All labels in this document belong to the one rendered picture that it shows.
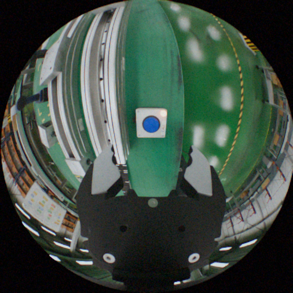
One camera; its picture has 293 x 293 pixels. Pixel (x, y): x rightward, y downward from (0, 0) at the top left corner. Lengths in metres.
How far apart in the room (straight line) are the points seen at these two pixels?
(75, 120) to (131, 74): 0.24
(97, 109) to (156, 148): 0.24
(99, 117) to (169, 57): 0.28
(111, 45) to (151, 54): 0.13
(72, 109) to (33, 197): 3.01
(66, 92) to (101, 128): 0.18
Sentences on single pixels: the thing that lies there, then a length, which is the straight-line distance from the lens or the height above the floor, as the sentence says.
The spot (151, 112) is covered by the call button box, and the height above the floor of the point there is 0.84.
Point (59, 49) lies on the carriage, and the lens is 0.38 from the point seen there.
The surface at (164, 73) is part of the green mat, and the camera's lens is 0.29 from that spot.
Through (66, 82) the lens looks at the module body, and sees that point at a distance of 0.36.
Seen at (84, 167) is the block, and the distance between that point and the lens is 0.40.
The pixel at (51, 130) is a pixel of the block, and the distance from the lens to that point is 0.51.
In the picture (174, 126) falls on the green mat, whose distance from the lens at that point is 0.30.
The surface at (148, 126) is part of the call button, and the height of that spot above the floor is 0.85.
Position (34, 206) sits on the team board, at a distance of 3.29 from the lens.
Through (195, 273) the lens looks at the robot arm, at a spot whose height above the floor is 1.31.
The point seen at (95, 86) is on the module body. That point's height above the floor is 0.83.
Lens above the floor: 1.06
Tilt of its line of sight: 60 degrees down
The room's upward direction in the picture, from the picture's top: 176 degrees counter-clockwise
